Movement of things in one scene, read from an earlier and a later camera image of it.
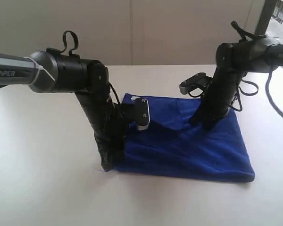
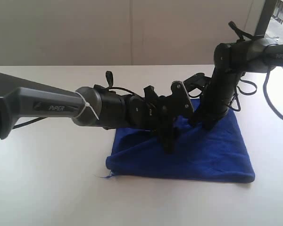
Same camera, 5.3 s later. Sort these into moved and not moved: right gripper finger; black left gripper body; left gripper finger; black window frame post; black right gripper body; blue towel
Moved: left gripper finger; black left gripper body
Not moved: blue towel; right gripper finger; black right gripper body; black window frame post
